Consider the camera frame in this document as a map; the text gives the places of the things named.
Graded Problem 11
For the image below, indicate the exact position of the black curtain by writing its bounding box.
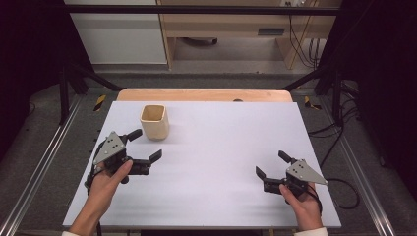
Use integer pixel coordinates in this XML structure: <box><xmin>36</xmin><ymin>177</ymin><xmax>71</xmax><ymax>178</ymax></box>
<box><xmin>319</xmin><ymin>0</ymin><xmax>417</xmax><ymax>201</ymax></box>
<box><xmin>0</xmin><ymin>0</ymin><xmax>94</xmax><ymax>165</ymax></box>

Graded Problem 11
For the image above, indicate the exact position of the person's right hand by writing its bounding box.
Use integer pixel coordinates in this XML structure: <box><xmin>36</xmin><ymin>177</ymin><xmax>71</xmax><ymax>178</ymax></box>
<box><xmin>278</xmin><ymin>183</ymin><xmax>322</xmax><ymax>228</ymax></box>

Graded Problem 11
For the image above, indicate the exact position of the black chair base leg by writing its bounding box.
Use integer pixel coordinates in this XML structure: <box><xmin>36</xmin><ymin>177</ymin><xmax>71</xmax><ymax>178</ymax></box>
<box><xmin>179</xmin><ymin>36</ymin><xmax>219</xmax><ymax>46</ymax></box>

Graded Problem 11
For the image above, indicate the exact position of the black horizontal frame bar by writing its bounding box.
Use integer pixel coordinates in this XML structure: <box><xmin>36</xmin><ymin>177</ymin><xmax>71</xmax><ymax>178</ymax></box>
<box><xmin>62</xmin><ymin>4</ymin><xmax>340</xmax><ymax>17</ymax></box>

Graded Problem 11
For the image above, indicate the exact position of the white cabinet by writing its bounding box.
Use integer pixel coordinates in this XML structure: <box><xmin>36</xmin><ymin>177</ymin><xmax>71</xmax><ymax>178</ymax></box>
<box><xmin>64</xmin><ymin>0</ymin><xmax>168</xmax><ymax>65</ymax></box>

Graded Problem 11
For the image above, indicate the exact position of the wooden desk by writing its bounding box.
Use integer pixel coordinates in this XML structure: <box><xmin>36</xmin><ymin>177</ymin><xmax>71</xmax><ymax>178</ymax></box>
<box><xmin>156</xmin><ymin>0</ymin><xmax>342</xmax><ymax>71</ymax></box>

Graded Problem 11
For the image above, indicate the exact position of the black slanted frame strut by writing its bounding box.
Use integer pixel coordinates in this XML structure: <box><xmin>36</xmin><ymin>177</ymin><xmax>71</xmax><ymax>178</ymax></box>
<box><xmin>67</xmin><ymin>61</ymin><xmax>126</xmax><ymax>92</ymax></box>
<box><xmin>277</xmin><ymin>64</ymin><xmax>332</xmax><ymax>92</ymax></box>

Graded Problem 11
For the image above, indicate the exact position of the person's left hand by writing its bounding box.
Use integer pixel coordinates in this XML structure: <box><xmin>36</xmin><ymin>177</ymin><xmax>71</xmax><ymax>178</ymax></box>
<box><xmin>86</xmin><ymin>159</ymin><xmax>134</xmax><ymax>211</ymax></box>

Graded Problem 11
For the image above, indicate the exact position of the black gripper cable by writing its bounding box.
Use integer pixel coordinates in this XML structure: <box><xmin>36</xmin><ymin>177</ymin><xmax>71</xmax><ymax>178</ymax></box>
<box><xmin>84</xmin><ymin>140</ymin><xmax>103</xmax><ymax>236</ymax></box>
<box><xmin>306</xmin><ymin>183</ymin><xmax>325</xmax><ymax>215</ymax></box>

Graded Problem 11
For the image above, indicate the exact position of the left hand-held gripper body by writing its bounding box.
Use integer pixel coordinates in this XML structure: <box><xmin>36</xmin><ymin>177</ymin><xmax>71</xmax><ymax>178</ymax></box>
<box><xmin>92</xmin><ymin>130</ymin><xmax>143</xmax><ymax>185</ymax></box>

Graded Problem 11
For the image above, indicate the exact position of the black upright frame post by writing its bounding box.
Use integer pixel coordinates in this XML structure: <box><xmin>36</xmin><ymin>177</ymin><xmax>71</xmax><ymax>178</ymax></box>
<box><xmin>58</xmin><ymin>62</ymin><xmax>71</xmax><ymax>126</ymax></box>
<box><xmin>331</xmin><ymin>63</ymin><xmax>344</xmax><ymax>128</ymax></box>

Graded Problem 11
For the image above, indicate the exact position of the black floor cable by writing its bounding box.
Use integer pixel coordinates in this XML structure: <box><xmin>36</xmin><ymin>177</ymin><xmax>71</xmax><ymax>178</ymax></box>
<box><xmin>307</xmin><ymin>97</ymin><xmax>362</xmax><ymax>210</ymax></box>

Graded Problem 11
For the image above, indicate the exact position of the cream square cup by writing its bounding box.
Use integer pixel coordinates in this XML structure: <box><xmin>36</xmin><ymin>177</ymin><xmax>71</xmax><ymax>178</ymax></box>
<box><xmin>139</xmin><ymin>103</ymin><xmax>171</xmax><ymax>142</ymax></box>

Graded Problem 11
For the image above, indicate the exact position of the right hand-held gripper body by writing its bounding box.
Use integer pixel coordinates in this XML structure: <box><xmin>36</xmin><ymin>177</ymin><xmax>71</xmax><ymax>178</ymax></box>
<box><xmin>263</xmin><ymin>158</ymin><xmax>329</xmax><ymax>200</ymax></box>

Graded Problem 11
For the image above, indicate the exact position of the yellow black tape marker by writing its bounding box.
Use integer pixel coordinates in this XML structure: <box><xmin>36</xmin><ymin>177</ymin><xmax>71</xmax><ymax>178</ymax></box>
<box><xmin>303</xmin><ymin>95</ymin><xmax>323</xmax><ymax>111</ymax></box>
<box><xmin>93</xmin><ymin>94</ymin><xmax>108</xmax><ymax>113</ymax></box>

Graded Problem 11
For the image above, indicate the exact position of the aluminium floor rail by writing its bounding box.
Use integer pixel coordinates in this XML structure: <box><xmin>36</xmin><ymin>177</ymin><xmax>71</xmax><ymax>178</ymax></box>
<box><xmin>0</xmin><ymin>95</ymin><xmax>84</xmax><ymax>236</ymax></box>
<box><xmin>318</xmin><ymin>96</ymin><xmax>398</xmax><ymax>236</ymax></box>

